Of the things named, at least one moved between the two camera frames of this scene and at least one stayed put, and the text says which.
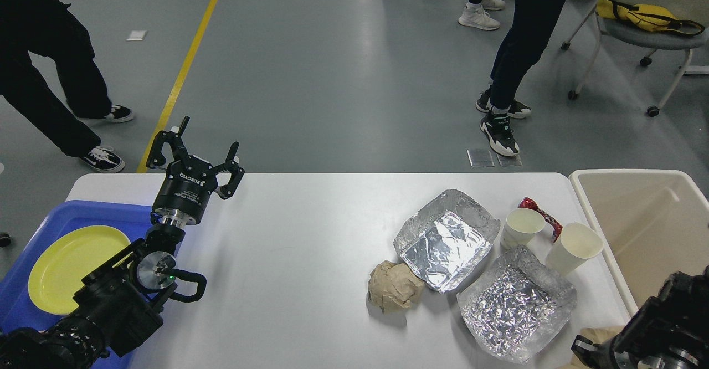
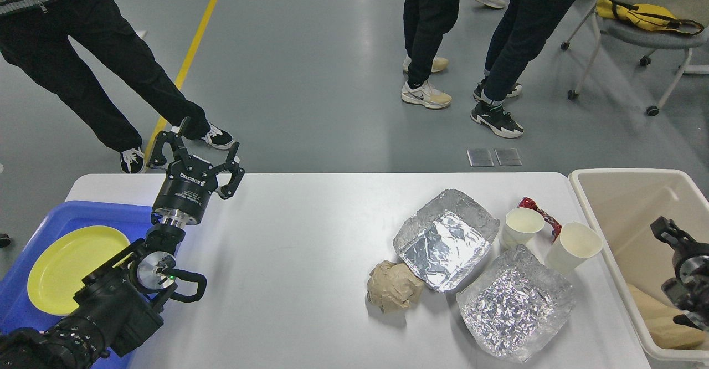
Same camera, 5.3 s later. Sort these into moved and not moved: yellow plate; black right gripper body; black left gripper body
Moved: black right gripper body
Not moved: black left gripper body; yellow plate
